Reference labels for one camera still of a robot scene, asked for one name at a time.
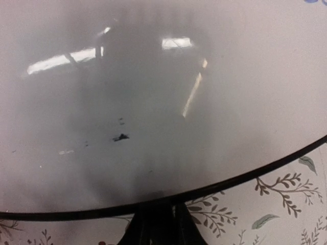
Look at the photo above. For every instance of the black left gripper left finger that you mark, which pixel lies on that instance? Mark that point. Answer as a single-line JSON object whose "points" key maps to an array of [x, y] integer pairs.
{"points": [[138, 231]]}

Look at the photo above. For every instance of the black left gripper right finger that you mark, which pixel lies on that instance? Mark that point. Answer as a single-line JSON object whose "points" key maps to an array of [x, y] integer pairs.
{"points": [[174, 225]]}

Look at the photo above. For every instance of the white whiteboard black frame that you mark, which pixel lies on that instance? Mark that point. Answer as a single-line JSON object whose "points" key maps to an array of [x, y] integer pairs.
{"points": [[106, 105]]}

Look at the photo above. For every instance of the floral patterned table mat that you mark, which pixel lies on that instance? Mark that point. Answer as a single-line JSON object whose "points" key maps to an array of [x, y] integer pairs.
{"points": [[286, 206]]}

